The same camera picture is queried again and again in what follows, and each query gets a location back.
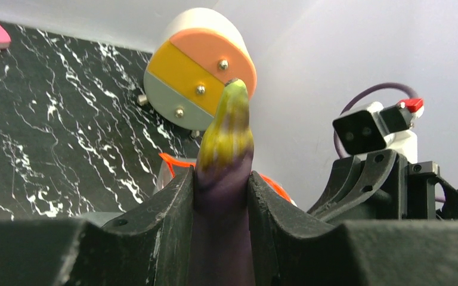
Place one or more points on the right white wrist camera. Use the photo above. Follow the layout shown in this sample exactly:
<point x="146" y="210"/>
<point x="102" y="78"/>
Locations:
<point x="374" y="127"/>

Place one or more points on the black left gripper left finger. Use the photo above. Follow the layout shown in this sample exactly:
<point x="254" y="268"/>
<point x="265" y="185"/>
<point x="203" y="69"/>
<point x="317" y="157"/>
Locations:
<point x="148" y="245"/>

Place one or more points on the round cream drawer cabinet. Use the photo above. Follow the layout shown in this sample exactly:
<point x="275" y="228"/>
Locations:
<point x="199" y="52"/>

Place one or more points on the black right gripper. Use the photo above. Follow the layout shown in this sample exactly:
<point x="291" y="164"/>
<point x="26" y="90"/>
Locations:
<point x="386" y="186"/>

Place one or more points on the purple toy eggplant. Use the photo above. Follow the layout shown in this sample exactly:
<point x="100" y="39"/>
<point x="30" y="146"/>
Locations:
<point x="221" y="251"/>

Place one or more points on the clear zip bag orange zipper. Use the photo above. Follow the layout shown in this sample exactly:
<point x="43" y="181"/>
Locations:
<point x="171" y="165"/>

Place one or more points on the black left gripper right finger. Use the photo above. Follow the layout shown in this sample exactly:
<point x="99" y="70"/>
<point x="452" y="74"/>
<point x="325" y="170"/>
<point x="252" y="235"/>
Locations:
<point x="291" y="247"/>

